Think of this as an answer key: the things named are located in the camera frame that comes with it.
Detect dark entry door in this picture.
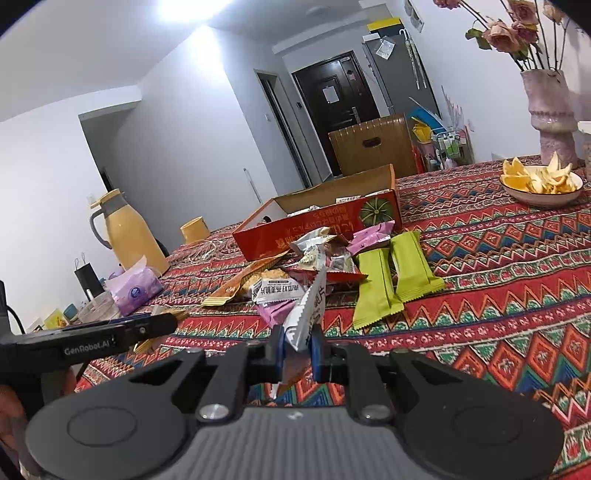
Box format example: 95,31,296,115
292,52,393,178

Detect white mop pole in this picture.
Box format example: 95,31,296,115
243,168,262,206

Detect dried purple flowers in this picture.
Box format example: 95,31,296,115
438,85,465,127

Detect pink snack packet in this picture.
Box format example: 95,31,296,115
346,222,396,254

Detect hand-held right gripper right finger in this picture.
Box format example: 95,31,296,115
310,335,446,424

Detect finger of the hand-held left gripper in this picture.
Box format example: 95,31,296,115
121,314,180,343

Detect person's left hand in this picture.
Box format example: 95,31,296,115
0,385,28,457

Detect grey refrigerator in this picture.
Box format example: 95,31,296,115
361,30,439,125

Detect dried pink roses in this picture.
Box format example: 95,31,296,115
434,0,568,72

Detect cluttered storage rack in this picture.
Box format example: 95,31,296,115
406,97,476,174

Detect white snack packet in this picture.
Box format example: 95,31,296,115
270,265,328,398
252,277,319,305

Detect clear plastic cup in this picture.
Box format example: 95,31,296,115
76,291,116,324

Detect green snack packet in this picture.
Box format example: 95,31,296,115
352,247,403,330
390,231,445,303

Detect red cardboard box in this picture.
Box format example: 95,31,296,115
232,164,402,261

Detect hanging umbrella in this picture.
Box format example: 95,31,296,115
401,28,428,90

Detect pile of snack packets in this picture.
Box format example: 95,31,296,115
201,222,370,340

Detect grey interior door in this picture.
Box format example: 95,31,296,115
254,69,311,188

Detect small black paper bag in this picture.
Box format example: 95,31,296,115
74,253,105,301

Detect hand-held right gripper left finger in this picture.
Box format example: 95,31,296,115
127,325,284,423

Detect yellow cup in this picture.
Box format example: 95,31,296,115
180,217,211,244

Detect yellow and black box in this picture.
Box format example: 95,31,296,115
366,17,403,38

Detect pink ceramic vase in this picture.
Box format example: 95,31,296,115
521,69,578,169

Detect purple tissue pack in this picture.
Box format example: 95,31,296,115
105,258,163,317

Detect white cable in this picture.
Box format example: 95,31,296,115
178,237,232,266

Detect wall picture frame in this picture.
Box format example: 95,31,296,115
403,0,424,33

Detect orange peels pile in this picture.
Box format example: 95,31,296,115
501,152,578,193

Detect ceramic bowl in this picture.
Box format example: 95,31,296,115
499,171,584,207

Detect yellow thermos jug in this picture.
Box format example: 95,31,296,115
89,189,171,278

